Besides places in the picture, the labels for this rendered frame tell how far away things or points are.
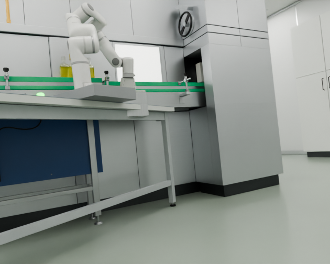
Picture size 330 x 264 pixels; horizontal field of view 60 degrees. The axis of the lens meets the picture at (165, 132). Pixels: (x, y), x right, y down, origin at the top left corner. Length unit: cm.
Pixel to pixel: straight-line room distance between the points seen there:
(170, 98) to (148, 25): 70
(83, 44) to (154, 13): 116
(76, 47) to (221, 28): 132
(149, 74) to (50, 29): 82
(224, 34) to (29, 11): 150
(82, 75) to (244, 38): 156
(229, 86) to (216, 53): 29
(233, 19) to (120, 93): 143
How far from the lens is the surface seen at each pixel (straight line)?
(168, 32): 271
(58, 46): 229
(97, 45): 170
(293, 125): 585
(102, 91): 147
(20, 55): 228
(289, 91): 588
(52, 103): 140
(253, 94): 261
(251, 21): 282
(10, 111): 135
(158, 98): 224
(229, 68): 248
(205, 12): 251
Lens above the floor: 50
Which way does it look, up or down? 2 degrees up
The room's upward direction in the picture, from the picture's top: 6 degrees counter-clockwise
